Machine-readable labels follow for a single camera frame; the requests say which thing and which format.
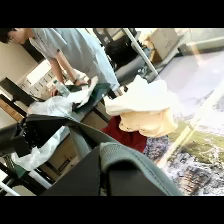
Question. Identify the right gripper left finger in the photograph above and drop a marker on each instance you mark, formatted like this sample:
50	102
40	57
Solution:
80	180

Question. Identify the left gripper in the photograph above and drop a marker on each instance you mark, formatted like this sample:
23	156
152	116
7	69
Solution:
41	133

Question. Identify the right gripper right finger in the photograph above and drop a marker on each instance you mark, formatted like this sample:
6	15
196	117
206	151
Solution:
130	183

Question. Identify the grey garment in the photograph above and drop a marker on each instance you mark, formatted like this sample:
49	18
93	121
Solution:
133	153

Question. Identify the white plastic bag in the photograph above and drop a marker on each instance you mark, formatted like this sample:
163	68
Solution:
50	106
36	155

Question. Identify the red garment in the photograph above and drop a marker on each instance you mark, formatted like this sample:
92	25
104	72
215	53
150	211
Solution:
128	138

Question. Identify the cream garment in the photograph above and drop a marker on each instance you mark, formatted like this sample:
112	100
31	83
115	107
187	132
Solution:
150	123

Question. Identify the white garment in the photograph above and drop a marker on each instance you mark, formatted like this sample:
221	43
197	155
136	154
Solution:
140	96

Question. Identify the person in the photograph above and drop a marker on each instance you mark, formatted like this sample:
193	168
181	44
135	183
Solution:
78	46

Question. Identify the cardboard box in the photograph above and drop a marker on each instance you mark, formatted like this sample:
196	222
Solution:
165	41

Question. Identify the silver frame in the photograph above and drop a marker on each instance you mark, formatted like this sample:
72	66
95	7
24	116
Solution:
140	50

